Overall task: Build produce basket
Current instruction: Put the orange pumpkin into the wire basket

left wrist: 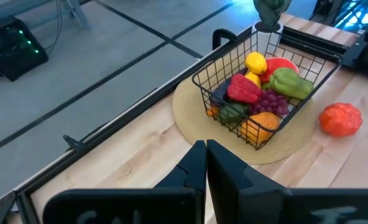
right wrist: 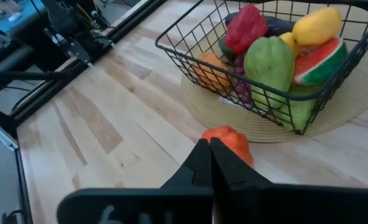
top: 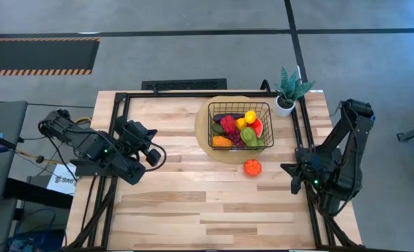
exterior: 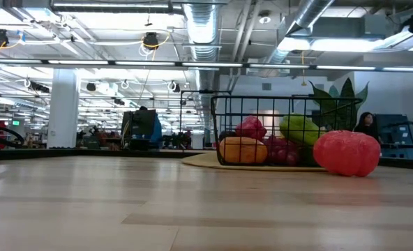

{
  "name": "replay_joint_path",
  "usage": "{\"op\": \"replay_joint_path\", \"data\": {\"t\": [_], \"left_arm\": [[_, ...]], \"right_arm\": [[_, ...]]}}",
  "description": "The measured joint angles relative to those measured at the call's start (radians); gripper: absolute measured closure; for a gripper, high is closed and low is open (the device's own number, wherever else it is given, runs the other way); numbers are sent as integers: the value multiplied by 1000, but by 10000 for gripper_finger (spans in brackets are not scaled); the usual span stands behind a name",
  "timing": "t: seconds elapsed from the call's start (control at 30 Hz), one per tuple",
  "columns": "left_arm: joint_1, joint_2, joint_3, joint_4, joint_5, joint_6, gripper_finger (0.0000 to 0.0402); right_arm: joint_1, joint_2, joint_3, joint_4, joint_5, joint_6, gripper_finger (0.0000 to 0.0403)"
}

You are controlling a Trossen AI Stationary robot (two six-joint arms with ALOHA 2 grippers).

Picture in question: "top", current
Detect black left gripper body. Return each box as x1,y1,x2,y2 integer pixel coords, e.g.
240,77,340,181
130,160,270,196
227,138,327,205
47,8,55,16
114,138,147,164

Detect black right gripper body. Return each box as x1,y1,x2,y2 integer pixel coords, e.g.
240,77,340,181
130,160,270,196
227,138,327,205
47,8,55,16
297,153,334,192

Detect orange-red bell pepper toy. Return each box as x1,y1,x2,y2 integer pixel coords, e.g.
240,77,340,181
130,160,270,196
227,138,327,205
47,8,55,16
243,159,263,177

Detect round woven table mat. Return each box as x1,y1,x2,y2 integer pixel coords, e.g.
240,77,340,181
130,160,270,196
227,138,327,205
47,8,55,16
194,94,275,165

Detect red watermelon slice toy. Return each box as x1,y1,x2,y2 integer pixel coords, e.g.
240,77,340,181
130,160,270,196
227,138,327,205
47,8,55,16
249,118,264,139

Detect purple grapes toy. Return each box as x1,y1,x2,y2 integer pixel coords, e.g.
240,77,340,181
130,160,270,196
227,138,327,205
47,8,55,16
227,129,245,148

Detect purple eggplant toy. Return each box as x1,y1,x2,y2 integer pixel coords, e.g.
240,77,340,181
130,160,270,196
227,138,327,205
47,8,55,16
213,112,245,123

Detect red bell pepper toy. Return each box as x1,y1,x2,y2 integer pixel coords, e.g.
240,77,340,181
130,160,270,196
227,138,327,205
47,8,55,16
220,114,237,134

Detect black wire basket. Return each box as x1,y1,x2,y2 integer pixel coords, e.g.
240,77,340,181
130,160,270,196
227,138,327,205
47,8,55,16
207,101,275,151

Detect black floor vent grille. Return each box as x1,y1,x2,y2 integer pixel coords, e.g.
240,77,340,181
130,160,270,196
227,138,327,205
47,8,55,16
141,78,228,91

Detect white printed paper sheet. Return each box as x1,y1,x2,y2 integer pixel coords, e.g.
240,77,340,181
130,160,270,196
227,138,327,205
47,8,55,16
45,163,78,197

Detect potted plant in white pot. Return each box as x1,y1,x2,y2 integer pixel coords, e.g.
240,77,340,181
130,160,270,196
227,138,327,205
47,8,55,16
273,66,315,118

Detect black hazard-striped floor mat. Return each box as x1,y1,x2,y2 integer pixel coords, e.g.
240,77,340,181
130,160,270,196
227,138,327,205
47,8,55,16
0,37,101,76

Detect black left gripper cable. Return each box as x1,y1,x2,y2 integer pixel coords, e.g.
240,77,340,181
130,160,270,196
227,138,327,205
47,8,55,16
136,134,168,173

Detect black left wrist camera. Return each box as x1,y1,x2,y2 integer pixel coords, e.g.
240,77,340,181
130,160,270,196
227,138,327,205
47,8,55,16
114,115,129,137

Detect black aluminium table frame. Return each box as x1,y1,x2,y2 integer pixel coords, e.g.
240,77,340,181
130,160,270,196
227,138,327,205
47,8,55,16
62,91,365,251

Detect black cable hook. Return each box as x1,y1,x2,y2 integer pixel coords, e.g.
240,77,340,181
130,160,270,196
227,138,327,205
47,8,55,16
260,79,273,96

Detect yellow braided cable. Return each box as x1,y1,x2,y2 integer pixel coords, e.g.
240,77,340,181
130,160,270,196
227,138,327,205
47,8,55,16
15,148,59,165

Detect blue cable bundle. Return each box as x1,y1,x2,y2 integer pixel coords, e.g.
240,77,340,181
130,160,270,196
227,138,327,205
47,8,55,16
6,208,66,252

